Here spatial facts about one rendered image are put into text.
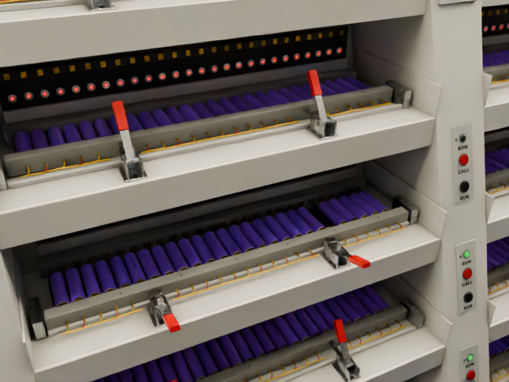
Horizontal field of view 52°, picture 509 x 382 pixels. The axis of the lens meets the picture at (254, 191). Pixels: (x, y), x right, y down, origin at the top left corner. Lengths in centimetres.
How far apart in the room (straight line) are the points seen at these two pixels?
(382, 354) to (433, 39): 50
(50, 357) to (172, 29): 41
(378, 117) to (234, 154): 24
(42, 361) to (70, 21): 39
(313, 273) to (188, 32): 37
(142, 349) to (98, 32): 38
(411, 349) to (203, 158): 49
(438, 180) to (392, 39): 23
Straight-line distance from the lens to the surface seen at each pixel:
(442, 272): 89
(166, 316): 65
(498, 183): 104
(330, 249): 77
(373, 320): 93
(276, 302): 74
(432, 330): 96
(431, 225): 87
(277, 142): 70
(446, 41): 83
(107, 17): 61
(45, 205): 61
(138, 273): 74
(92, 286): 74
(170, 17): 63
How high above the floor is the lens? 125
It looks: 15 degrees down
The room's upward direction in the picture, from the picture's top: 8 degrees counter-clockwise
